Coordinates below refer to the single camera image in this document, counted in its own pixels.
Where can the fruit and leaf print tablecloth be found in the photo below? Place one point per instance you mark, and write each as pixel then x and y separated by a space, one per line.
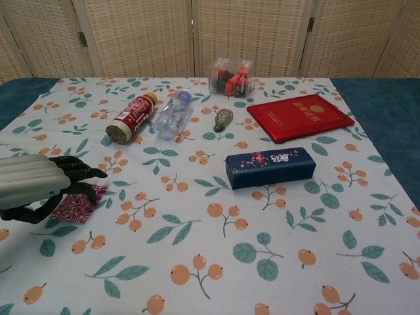
pixel 197 229

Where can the red labelled drink bottle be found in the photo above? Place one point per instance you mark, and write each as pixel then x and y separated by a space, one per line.
pixel 136 111

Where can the navy blue rectangular box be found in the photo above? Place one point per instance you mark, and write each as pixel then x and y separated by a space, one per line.
pixel 269 167

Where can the red certificate book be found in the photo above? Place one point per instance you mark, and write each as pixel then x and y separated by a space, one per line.
pixel 298 116

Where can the woven folding screen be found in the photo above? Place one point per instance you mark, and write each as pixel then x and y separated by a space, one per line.
pixel 147 33

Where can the brass screen hinge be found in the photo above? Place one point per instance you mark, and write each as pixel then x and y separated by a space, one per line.
pixel 82 38
pixel 310 25

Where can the pink patterned packet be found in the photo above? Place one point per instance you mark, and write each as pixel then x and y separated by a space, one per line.
pixel 75 213

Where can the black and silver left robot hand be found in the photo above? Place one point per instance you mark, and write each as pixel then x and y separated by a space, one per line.
pixel 29 180

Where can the clear plastic water bottle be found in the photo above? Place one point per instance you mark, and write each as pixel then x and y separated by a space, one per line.
pixel 174 118

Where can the clear box of red black pieces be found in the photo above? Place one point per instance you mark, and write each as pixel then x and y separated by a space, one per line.
pixel 231 78

